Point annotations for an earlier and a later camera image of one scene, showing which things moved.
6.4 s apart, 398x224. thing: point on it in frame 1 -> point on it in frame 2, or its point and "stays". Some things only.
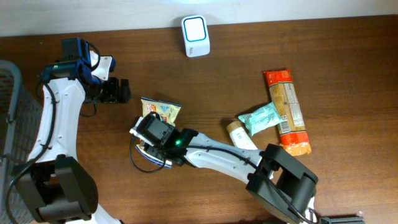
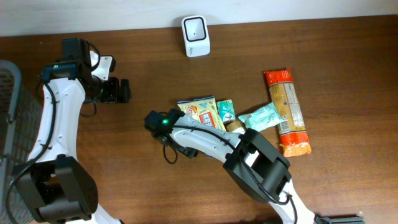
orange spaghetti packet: (293, 134) stays
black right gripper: (149, 149) -> (189, 152)
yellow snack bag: (167, 111) -> (204, 111)
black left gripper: (115, 90) stays
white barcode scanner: (196, 35) stays
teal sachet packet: (267, 116) stays
